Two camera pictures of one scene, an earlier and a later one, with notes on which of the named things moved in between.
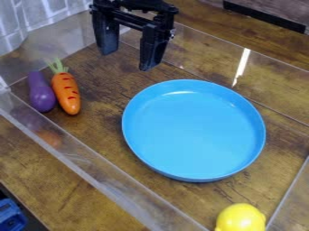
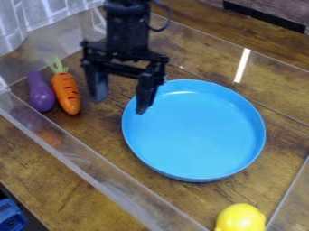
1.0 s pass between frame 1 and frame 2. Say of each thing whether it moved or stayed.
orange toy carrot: stayed
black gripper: moved
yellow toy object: stayed
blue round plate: stayed
